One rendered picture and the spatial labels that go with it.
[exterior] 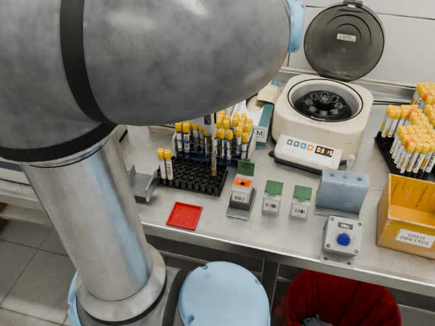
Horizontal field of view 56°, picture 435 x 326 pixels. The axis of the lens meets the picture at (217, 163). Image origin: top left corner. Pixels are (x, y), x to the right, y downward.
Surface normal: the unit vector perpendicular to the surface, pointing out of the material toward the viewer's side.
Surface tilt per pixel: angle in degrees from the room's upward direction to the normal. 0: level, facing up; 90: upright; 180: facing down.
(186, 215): 0
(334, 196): 90
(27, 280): 0
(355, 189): 90
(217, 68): 87
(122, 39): 65
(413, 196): 90
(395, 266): 0
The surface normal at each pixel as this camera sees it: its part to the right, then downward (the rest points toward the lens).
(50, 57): -0.21, 0.51
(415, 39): -0.25, 0.67
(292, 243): 0.00, -0.72
